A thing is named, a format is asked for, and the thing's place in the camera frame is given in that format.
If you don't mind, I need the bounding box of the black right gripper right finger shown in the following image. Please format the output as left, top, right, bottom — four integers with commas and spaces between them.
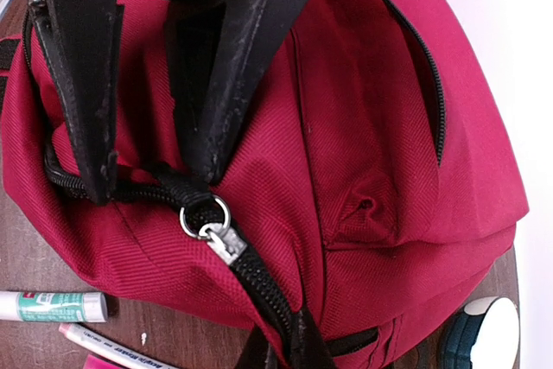
166, 0, 308, 183

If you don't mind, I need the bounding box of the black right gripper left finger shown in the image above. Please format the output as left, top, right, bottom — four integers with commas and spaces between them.
29, 0, 124, 205

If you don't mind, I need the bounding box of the red backpack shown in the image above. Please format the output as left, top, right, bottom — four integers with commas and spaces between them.
1, 0, 528, 368

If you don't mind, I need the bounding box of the white green glue stick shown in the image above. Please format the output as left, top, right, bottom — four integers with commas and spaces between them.
1, 291, 108, 323

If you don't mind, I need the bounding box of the white pink marker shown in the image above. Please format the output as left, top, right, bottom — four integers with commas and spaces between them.
59, 323, 176, 369

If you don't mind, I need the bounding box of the white dark-rimmed bowl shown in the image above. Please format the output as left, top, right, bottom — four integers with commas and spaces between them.
437, 296, 520, 369

